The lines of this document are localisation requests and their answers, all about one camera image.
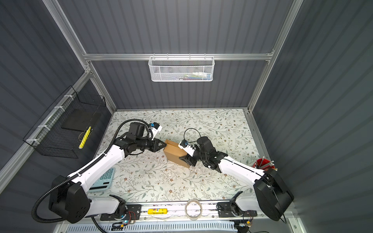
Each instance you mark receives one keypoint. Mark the yellow ruler in basket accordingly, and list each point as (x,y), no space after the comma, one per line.
(85,138)

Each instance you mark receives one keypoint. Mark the red pencil cup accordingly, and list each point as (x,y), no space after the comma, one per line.
(264,164)

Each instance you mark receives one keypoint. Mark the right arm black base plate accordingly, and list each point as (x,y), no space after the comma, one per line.
(227,209)

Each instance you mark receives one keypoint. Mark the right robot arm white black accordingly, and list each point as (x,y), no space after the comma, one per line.
(270,193)

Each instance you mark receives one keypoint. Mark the black wire mesh basket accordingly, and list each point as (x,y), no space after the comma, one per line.
(65,131)

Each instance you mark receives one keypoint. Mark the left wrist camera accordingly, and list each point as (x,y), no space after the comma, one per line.
(155,128)

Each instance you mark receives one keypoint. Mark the items in white basket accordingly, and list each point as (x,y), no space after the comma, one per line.
(195,76)

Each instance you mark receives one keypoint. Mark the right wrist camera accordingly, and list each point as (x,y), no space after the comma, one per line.
(187,147)

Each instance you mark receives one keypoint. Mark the brown cardboard paper box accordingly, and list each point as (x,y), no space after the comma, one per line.
(173,153)

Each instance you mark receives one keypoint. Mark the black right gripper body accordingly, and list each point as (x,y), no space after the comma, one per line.
(197,156)

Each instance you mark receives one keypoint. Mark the black flat pad in basket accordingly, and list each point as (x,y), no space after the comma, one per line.
(79,120)

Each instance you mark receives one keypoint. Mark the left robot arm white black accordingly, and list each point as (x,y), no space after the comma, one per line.
(69,198)

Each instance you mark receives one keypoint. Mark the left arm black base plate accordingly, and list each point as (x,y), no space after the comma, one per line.
(131,212)

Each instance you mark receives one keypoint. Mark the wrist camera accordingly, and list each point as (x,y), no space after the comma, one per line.
(187,147)
(155,128)

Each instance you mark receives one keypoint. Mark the clear tape roll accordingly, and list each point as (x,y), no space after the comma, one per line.
(193,209)

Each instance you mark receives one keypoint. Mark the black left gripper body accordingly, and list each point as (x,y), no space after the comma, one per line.
(145,144)

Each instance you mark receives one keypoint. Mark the white wire mesh basket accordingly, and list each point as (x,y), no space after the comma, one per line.
(163,70)

